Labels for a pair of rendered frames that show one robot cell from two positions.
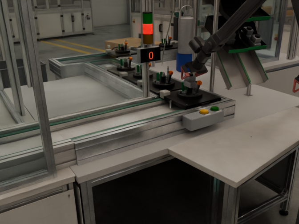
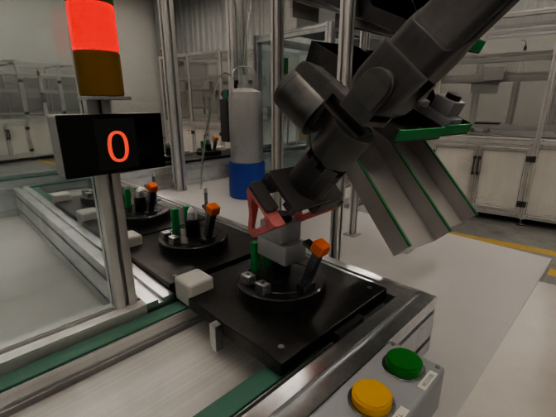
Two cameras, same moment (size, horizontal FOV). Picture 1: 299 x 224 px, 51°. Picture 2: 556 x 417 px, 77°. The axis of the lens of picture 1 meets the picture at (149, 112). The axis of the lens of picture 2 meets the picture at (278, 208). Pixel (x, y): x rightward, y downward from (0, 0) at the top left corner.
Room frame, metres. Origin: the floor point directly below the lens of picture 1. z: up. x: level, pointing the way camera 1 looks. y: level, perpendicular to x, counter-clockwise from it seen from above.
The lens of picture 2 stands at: (1.15, -0.11, 1.25)
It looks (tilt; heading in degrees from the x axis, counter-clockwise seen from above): 17 degrees down; 347
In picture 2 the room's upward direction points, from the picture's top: straight up
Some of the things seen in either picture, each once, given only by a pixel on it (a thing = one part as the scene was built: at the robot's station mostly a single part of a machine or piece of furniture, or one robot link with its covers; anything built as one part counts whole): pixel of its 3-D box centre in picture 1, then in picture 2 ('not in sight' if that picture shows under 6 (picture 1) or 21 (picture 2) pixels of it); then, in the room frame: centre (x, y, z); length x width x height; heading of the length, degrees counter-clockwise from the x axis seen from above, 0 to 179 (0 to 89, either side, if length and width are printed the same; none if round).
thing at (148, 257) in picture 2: (163, 78); (192, 224); (1.85, -0.09, 1.01); 0.24 x 0.24 x 0.13; 32
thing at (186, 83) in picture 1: (189, 79); (277, 232); (1.64, -0.22, 1.06); 0.08 x 0.04 x 0.07; 29
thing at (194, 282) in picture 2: (164, 94); (194, 287); (1.67, -0.09, 0.97); 0.05 x 0.05 x 0.04; 32
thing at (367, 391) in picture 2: (204, 112); (371, 400); (1.41, -0.26, 0.96); 0.04 x 0.04 x 0.02
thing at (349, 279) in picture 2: (189, 97); (280, 293); (1.64, -0.22, 0.96); 0.24 x 0.24 x 0.02; 32
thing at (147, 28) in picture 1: (147, 28); (93, 28); (1.64, 0.00, 1.33); 0.05 x 0.05 x 0.05
